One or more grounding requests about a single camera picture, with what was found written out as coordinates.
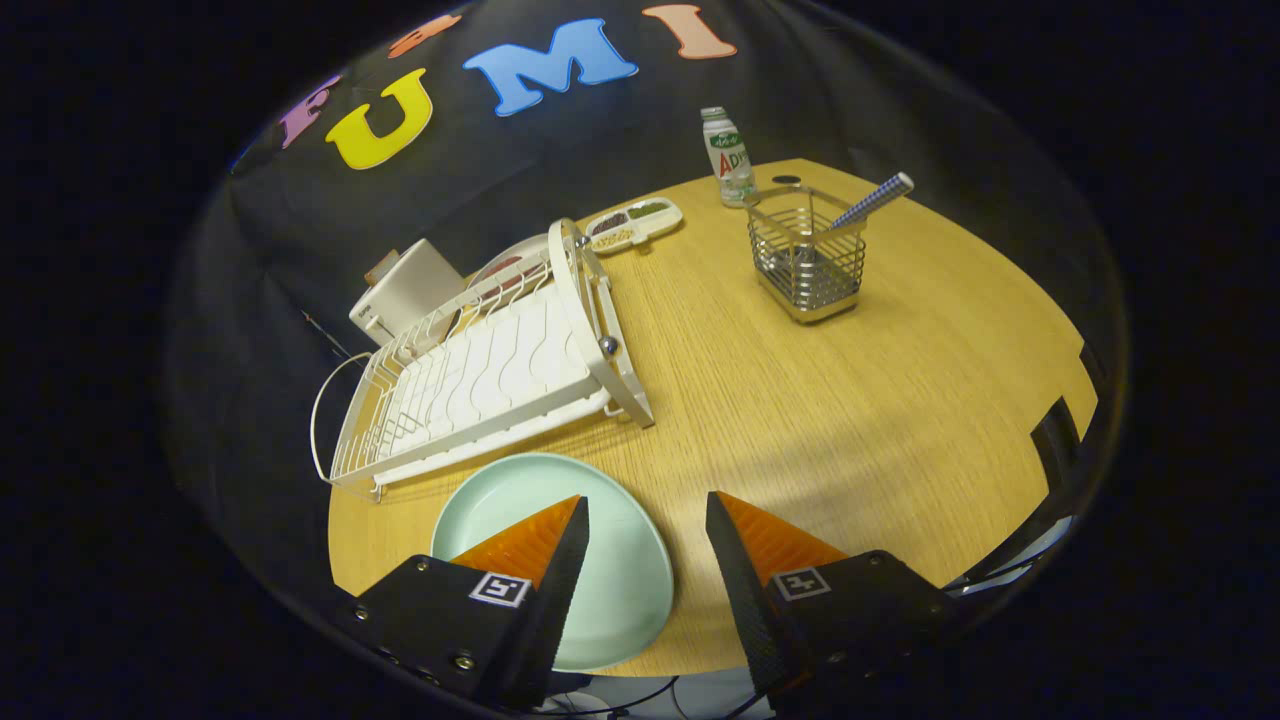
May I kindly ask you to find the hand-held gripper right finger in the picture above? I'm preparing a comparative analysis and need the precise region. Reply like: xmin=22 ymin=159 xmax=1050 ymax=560
xmin=705 ymin=490 xmax=956 ymax=716

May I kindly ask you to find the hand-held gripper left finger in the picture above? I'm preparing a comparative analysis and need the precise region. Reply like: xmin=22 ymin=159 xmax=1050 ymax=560
xmin=335 ymin=494 xmax=591 ymax=709

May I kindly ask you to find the pale green plate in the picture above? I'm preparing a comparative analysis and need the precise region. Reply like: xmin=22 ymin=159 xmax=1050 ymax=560
xmin=431 ymin=452 xmax=675 ymax=673

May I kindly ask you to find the white wire dish rack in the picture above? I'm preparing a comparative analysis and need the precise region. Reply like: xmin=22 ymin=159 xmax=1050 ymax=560
xmin=310 ymin=218 xmax=656 ymax=503

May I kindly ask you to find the metal wire basket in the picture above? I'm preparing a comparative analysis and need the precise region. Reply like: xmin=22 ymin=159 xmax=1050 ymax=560
xmin=745 ymin=185 xmax=869 ymax=324

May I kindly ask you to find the blue checked handle spoon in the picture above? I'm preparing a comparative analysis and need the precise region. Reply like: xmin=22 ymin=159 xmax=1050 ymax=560
xmin=795 ymin=171 xmax=916 ymax=271

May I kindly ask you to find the beige round plate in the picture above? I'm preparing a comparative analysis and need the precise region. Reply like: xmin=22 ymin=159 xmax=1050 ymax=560
xmin=468 ymin=234 xmax=553 ymax=291

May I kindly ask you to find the white divided dish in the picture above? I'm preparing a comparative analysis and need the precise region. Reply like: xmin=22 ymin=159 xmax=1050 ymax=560
xmin=583 ymin=197 xmax=685 ymax=255

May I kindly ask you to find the white drain tray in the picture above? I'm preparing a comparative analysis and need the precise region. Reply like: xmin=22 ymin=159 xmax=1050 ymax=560
xmin=375 ymin=285 xmax=611 ymax=486

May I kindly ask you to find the white toaster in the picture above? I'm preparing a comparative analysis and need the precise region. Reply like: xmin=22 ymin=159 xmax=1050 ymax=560
xmin=348 ymin=238 xmax=467 ymax=346

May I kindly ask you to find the white drink bottle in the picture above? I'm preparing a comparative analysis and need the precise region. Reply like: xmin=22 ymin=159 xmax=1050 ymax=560
xmin=700 ymin=106 xmax=758 ymax=209

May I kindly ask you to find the black backdrop cloth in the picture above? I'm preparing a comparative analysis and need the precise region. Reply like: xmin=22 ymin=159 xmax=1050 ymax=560
xmin=165 ymin=0 xmax=1131 ymax=601

